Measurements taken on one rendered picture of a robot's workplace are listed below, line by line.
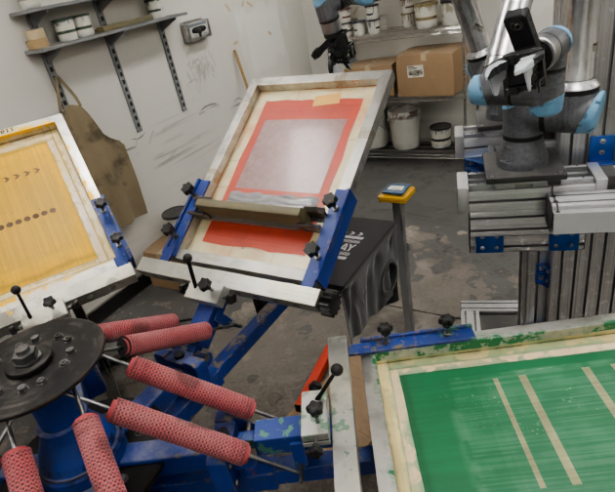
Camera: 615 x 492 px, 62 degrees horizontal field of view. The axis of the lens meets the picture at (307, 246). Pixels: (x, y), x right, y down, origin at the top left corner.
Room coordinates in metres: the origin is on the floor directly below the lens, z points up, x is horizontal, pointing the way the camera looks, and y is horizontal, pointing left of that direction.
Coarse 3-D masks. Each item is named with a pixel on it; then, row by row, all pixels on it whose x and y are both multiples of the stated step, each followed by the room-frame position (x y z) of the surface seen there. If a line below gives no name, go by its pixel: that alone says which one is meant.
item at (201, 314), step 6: (198, 306) 1.26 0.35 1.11; (204, 306) 1.25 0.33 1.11; (210, 306) 1.24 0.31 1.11; (198, 312) 1.24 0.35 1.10; (204, 312) 1.23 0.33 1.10; (210, 312) 1.22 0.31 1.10; (192, 318) 1.23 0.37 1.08; (198, 318) 1.22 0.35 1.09; (204, 318) 1.21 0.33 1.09; (210, 318) 1.21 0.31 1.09; (210, 324) 1.20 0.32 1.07; (216, 324) 1.22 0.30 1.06; (198, 342) 1.16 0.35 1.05; (204, 342) 1.17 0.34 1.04; (210, 342) 1.19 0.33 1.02
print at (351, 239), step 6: (348, 234) 1.79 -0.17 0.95; (354, 234) 1.78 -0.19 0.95; (360, 234) 1.77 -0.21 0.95; (348, 240) 1.74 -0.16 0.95; (354, 240) 1.74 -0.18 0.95; (360, 240) 1.73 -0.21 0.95; (342, 246) 1.71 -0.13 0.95; (348, 246) 1.70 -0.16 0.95; (354, 246) 1.69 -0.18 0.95; (342, 252) 1.67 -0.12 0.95; (348, 252) 1.66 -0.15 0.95; (342, 258) 1.62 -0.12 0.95
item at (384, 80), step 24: (360, 72) 1.80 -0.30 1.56; (384, 72) 1.74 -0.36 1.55; (384, 96) 1.66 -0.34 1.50; (240, 120) 1.92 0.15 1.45; (360, 144) 1.53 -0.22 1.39; (216, 168) 1.77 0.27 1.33; (360, 168) 1.48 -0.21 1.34; (192, 264) 1.49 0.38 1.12; (216, 264) 1.41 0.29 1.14; (240, 264) 1.37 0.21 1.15; (264, 264) 1.33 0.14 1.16
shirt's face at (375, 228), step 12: (348, 228) 1.84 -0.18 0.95; (360, 228) 1.82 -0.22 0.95; (372, 228) 1.80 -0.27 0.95; (384, 228) 1.78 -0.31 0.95; (372, 240) 1.71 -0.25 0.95; (360, 252) 1.64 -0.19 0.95; (336, 264) 1.59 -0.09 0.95; (348, 264) 1.57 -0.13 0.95; (336, 276) 1.51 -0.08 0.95; (348, 276) 1.49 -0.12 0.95
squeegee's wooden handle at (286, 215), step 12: (204, 204) 1.55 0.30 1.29; (216, 204) 1.53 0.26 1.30; (228, 204) 1.50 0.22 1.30; (240, 204) 1.48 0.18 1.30; (252, 204) 1.45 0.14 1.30; (264, 204) 1.43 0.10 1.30; (228, 216) 1.53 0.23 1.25; (240, 216) 1.50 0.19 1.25; (252, 216) 1.46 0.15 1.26; (264, 216) 1.43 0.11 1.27; (276, 216) 1.39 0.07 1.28; (288, 216) 1.36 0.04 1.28; (300, 216) 1.34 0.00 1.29
